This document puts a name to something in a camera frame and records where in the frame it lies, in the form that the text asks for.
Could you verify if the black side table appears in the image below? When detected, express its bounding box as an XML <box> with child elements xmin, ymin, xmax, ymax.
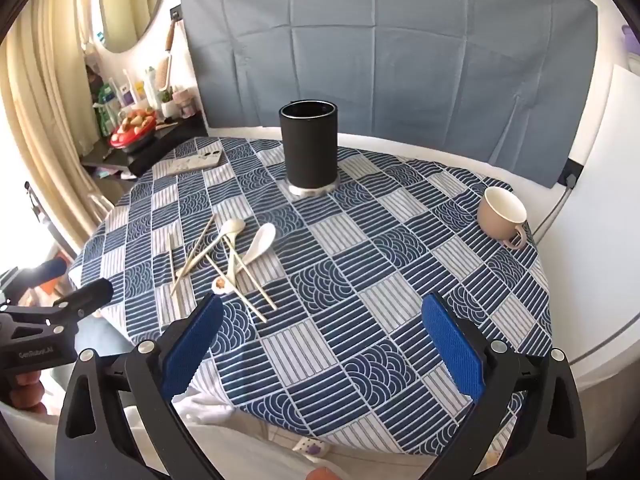
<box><xmin>81</xmin><ymin>110</ymin><xmax>209</xmax><ymax>182</ymax></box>

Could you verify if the round wall mirror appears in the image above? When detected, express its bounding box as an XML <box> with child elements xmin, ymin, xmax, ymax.
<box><xmin>95</xmin><ymin>0</ymin><xmax>169</xmax><ymax>54</ymax></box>

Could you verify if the white printed slipper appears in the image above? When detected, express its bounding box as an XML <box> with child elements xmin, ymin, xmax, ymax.
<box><xmin>294</xmin><ymin>436</ymin><xmax>332</xmax><ymax>462</ymax></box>

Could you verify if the red fruit bowl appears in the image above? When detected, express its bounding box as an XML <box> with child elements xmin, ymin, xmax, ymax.
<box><xmin>110</xmin><ymin>109</ymin><xmax>159</xmax><ymax>154</ymax></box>

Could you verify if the beige curtain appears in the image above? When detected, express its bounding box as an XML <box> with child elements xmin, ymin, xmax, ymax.
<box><xmin>0</xmin><ymin>0</ymin><xmax>117</xmax><ymax>253</ymax></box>

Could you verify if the blue white patterned tablecloth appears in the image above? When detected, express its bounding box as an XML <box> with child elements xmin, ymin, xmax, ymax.
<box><xmin>67</xmin><ymin>135</ymin><xmax>553</xmax><ymax>458</ymax></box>

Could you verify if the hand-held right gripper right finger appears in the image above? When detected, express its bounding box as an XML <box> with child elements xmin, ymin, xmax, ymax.
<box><xmin>421</xmin><ymin>292</ymin><xmax>588</xmax><ymax>480</ymax></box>

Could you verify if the grey backdrop cloth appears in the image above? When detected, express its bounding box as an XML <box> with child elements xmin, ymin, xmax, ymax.
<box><xmin>178</xmin><ymin>0</ymin><xmax>600</xmax><ymax>188</ymax></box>

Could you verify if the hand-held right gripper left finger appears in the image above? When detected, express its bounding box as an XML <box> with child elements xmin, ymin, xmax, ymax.
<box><xmin>55</xmin><ymin>292</ymin><xmax>226</xmax><ymax>480</ymax></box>

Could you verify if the pink jar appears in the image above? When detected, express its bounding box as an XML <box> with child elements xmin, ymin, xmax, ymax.
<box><xmin>175</xmin><ymin>87</ymin><xmax>199</xmax><ymax>119</ymax></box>

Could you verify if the white ceramic spoon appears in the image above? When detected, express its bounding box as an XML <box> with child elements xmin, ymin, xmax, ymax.
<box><xmin>212</xmin><ymin>222</ymin><xmax>277</xmax><ymax>293</ymax></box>
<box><xmin>176</xmin><ymin>218</ymin><xmax>247</xmax><ymax>278</ymax></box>

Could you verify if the black wall socket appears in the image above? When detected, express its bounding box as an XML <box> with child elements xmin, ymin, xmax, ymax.
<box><xmin>561</xmin><ymin>159</ymin><xmax>584</xmax><ymax>187</ymax></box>

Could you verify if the black cylindrical utensil holder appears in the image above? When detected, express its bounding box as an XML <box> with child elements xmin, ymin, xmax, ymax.
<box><xmin>278</xmin><ymin>100</ymin><xmax>341</xmax><ymax>197</ymax></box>

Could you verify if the smartphone with printed case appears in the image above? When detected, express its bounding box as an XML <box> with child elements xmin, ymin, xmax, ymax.
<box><xmin>165</xmin><ymin>147</ymin><xmax>226</xmax><ymax>177</ymax></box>

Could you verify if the beige ceramic cup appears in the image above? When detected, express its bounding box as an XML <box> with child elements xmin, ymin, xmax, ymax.
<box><xmin>476</xmin><ymin>186</ymin><xmax>529</xmax><ymax>251</ymax></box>

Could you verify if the person's left hand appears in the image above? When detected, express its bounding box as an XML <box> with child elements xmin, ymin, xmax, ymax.
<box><xmin>7</xmin><ymin>369</ymin><xmax>48</xmax><ymax>413</ymax></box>

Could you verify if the wooden hairbrush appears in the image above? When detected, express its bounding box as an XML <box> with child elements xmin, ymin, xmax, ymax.
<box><xmin>156</xmin><ymin>20</ymin><xmax>177</xmax><ymax>88</ymax></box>

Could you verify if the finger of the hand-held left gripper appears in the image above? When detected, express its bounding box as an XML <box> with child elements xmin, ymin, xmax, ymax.
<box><xmin>49</xmin><ymin>278</ymin><xmax>115</xmax><ymax>325</ymax></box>
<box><xmin>0</xmin><ymin>258</ymin><xmax>69</xmax><ymax>306</ymax></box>

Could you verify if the white spray bottle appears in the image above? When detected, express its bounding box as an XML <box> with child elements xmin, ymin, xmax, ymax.
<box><xmin>144</xmin><ymin>66</ymin><xmax>162</xmax><ymax>112</ymax></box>

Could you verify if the grey cable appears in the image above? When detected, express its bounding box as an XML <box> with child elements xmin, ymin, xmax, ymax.
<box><xmin>539</xmin><ymin>175</ymin><xmax>640</xmax><ymax>366</ymax></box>

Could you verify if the green bottle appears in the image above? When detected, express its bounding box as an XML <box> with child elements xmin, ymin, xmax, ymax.
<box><xmin>97</xmin><ymin>85</ymin><xmax>122</xmax><ymax>137</ymax></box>

